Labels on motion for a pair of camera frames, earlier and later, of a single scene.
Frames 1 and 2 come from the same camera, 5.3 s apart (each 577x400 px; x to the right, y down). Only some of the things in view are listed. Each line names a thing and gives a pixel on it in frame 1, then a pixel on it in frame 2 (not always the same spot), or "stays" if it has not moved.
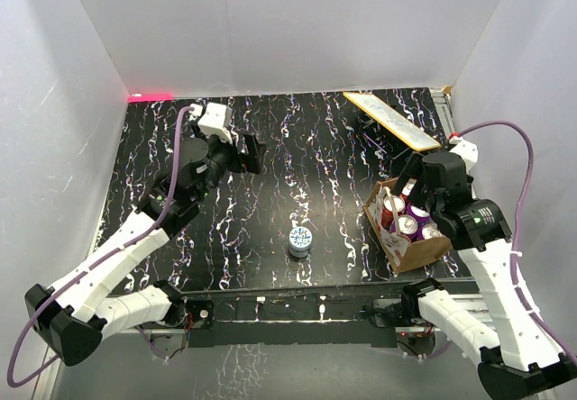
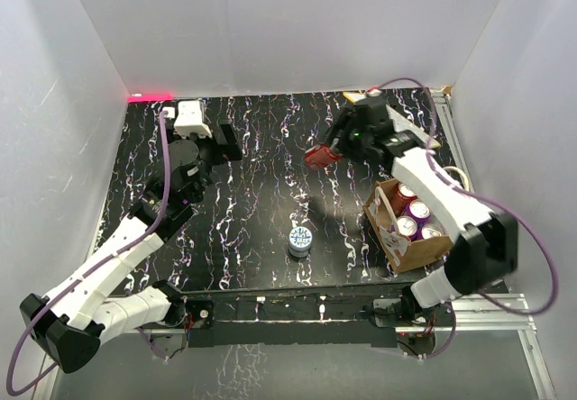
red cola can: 387,215 → 320,156
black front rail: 326,315 stays
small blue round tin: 299,241 stays
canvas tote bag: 405,253 stays
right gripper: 411,169 → 346,121
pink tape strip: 150,97 stays
